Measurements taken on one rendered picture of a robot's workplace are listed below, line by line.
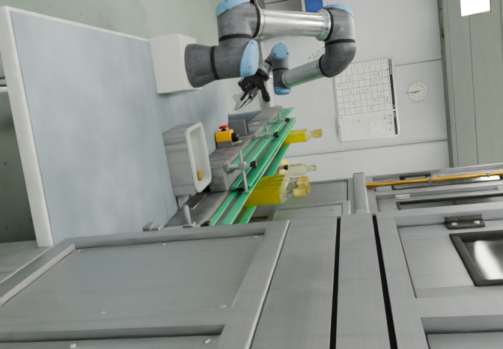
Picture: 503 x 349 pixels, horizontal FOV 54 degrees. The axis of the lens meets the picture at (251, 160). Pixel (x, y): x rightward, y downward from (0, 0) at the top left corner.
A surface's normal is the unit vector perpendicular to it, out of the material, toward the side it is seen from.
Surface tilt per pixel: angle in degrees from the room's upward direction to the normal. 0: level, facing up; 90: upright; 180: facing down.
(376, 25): 90
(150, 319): 90
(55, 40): 0
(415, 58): 90
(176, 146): 90
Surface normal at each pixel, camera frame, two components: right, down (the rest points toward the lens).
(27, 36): 0.97, -0.11
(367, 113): -0.18, 0.23
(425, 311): -0.15, -0.97
